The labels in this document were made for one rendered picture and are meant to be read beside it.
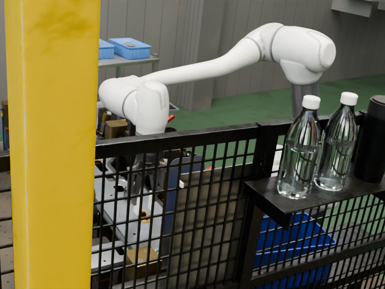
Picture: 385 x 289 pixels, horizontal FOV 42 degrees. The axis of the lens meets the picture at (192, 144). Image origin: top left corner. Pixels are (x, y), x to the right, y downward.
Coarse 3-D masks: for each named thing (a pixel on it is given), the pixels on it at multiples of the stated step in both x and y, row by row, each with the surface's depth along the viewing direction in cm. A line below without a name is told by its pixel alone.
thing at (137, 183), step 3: (138, 174) 160; (138, 177) 160; (141, 177) 158; (144, 177) 159; (138, 180) 160; (141, 180) 159; (135, 183) 161; (138, 183) 159; (135, 186) 161; (138, 186) 160; (135, 189) 161; (138, 189) 160; (135, 192) 160; (138, 192) 161
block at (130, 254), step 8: (144, 248) 140; (152, 248) 140; (128, 256) 136; (144, 256) 137; (152, 256) 137; (128, 264) 136; (144, 264) 133; (152, 264) 135; (160, 264) 136; (128, 272) 137; (144, 272) 134; (152, 272) 136; (160, 272) 137; (128, 280) 139
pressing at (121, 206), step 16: (112, 160) 203; (96, 192) 178; (112, 192) 179; (144, 192) 182; (112, 208) 169; (144, 208) 172; (160, 208) 173; (128, 224) 161; (144, 224) 162; (160, 224) 163; (128, 240) 153
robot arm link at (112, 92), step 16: (240, 48) 171; (256, 48) 173; (192, 64) 168; (208, 64) 167; (224, 64) 168; (240, 64) 170; (112, 80) 161; (128, 80) 160; (144, 80) 164; (160, 80) 166; (176, 80) 167; (192, 80) 168; (112, 96) 156
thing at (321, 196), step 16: (256, 160) 101; (352, 160) 118; (256, 176) 103; (352, 176) 111; (384, 176) 113; (256, 192) 99; (272, 192) 99; (320, 192) 102; (336, 192) 102; (352, 192) 103; (368, 192) 104; (384, 192) 112; (272, 208) 100; (288, 208) 94; (304, 208) 95; (288, 224) 96
